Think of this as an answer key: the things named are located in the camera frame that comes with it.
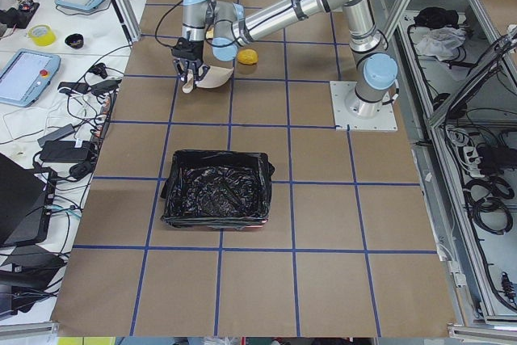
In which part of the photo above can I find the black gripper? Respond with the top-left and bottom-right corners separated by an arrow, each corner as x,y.
171,37 -> 210,89

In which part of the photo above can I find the beige plastic dustpan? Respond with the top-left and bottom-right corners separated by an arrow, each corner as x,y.
182,66 -> 234,94

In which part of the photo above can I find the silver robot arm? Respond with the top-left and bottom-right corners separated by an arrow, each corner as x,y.
171,0 -> 397,104

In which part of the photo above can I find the black lined trash bin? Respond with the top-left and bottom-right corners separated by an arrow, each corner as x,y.
161,149 -> 275,229

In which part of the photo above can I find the yellow tape roll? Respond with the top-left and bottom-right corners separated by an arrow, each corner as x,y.
27,24 -> 57,47

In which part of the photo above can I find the near teach pendant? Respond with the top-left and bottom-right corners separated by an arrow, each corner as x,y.
1,48 -> 61,107

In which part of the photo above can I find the black laptop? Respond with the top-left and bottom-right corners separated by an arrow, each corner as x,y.
1,155 -> 57,248

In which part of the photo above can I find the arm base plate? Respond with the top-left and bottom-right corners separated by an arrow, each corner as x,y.
330,81 -> 398,133

